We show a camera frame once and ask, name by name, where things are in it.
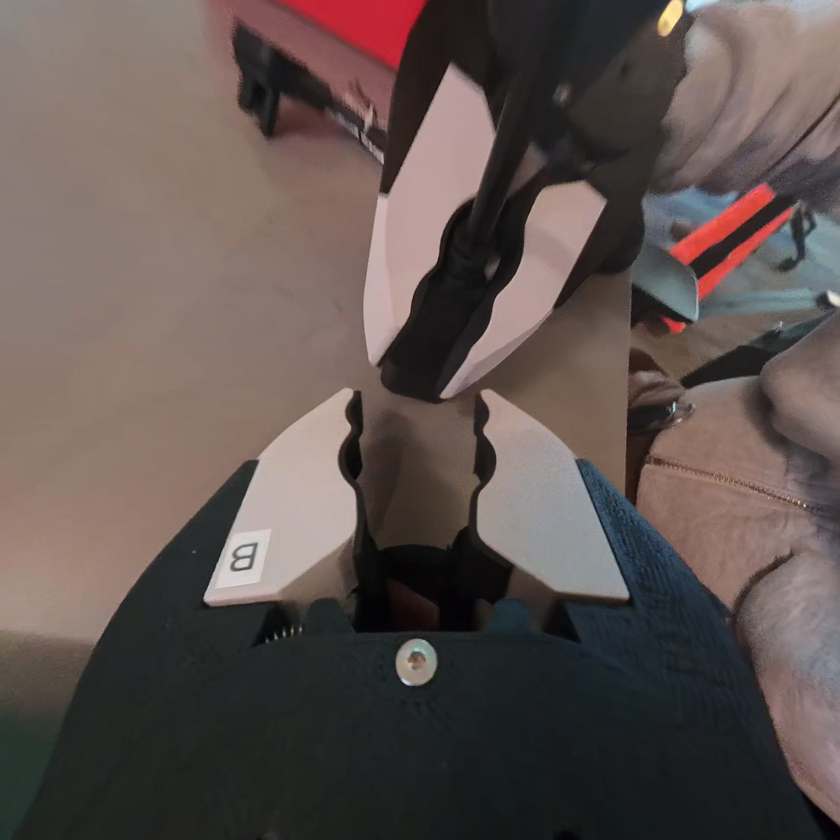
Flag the black flat angled plug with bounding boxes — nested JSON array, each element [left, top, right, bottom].
[[233, 20, 329, 139]]

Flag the metal keyring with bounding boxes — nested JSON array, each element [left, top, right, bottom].
[[626, 397, 697, 435]]

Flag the person's right forearm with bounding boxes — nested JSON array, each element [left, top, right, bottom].
[[656, 0, 840, 212]]

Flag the grey office chair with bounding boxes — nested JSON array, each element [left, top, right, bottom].
[[629, 243, 702, 327]]

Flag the bright red object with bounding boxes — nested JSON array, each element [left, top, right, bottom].
[[663, 182, 799, 336]]

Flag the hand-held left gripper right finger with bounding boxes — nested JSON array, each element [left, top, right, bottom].
[[472, 390, 632, 605]]

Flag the red plastic bin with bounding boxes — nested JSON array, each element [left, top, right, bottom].
[[269, 0, 429, 71]]

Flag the person's beige sweater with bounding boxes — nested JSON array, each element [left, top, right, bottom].
[[760, 315, 840, 475]]

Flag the black power plug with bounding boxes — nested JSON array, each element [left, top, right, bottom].
[[379, 197, 526, 403]]

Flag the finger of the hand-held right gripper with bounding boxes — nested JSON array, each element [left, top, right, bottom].
[[438, 180, 608, 401], [363, 66, 500, 368]]

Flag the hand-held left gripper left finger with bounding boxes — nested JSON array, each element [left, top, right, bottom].
[[202, 387, 368, 608]]

